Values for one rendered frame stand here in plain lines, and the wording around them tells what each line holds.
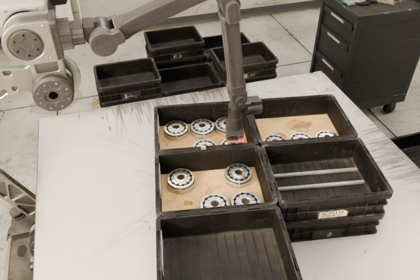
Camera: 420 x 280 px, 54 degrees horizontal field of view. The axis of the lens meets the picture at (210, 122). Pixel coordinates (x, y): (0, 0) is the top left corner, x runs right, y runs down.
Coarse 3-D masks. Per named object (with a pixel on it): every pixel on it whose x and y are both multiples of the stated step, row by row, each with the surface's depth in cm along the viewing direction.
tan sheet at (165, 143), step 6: (162, 126) 182; (162, 132) 179; (162, 138) 176; (186, 138) 176; (192, 138) 176; (210, 138) 176; (216, 138) 176; (222, 138) 176; (162, 144) 173; (168, 144) 173; (174, 144) 173; (180, 144) 173; (186, 144) 173; (192, 144) 173
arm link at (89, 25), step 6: (84, 18) 117; (90, 18) 117; (84, 24) 115; (90, 24) 115; (96, 24) 117; (102, 24) 117; (108, 24) 118; (84, 30) 114; (90, 30) 115; (84, 36) 115
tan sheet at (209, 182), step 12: (252, 168) 161; (204, 180) 156; (216, 180) 156; (252, 180) 156; (168, 192) 151; (192, 192) 151; (204, 192) 151; (216, 192) 151; (228, 192) 151; (252, 192) 151; (168, 204) 147; (180, 204) 147; (192, 204) 147
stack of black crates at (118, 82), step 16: (112, 64) 273; (128, 64) 276; (144, 64) 280; (96, 80) 256; (112, 80) 276; (128, 80) 276; (144, 80) 276; (160, 80) 257; (112, 96) 255; (128, 96) 258; (144, 96) 261; (160, 96) 264
